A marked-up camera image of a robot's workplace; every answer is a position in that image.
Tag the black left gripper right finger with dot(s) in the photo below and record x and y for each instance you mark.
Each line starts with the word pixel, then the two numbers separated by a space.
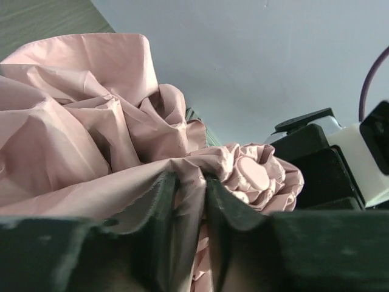
pixel 314 250

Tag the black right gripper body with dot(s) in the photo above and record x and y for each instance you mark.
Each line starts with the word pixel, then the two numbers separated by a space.
pixel 329 182

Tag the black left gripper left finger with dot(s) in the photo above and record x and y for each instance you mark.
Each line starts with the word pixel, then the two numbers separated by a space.
pixel 129 251

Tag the pink folding umbrella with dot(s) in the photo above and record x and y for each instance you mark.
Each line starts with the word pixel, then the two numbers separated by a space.
pixel 86 129

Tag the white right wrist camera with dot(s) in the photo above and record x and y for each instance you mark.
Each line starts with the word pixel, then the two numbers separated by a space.
pixel 365 148

